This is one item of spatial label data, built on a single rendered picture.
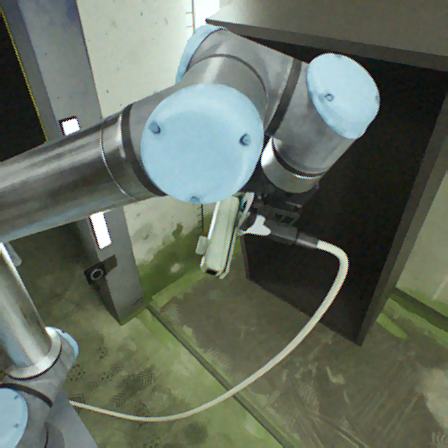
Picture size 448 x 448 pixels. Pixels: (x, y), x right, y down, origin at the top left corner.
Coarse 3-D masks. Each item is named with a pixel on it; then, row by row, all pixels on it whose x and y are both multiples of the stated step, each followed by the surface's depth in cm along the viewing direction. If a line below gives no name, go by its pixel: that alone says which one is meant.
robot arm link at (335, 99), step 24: (312, 72) 36; (336, 72) 37; (360, 72) 39; (312, 96) 36; (336, 96) 36; (360, 96) 37; (288, 120) 38; (312, 120) 38; (336, 120) 36; (360, 120) 37; (288, 144) 43; (312, 144) 40; (336, 144) 40; (288, 168) 46; (312, 168) 44
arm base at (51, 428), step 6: (48, 426) 100; (54, 426) 103; (48, 432) 98; (54, 432) 101; (60, 432) 103; (48, 438) 97; (54, 438) 99; (60, 438) 101; (48, 444) 96; (54, 444) 98; (60, 444) 100
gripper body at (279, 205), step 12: (276, 192) 56; (288, 192) 52; (312, 192) 53; (252, 204) 57; (264, 204) 57; (276, 204) 57; (288, 204) 57; (300, 204) 57; (276, 216) 61; (288, 216) 58; (300, 216) 57
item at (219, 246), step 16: (224, 208) 66; (224, 224) 65; (272, 224) 68; (208, 240) 64; (224, 240) 63; (272, 240) 70; (288, 240) 69; (304, 240) 69; (208, 256) 61; (224, 256) 62; (224, 272) 62
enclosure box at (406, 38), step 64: (256, 0) 90; (320, 0) 84; (384, 0) 79; (384, 64) 100; (384, 128) 114; (320, 192) 153; (384, 192) 130; (256, 256) 174; (320, 256) 179; (384, 256) 153; (320, 320) 155
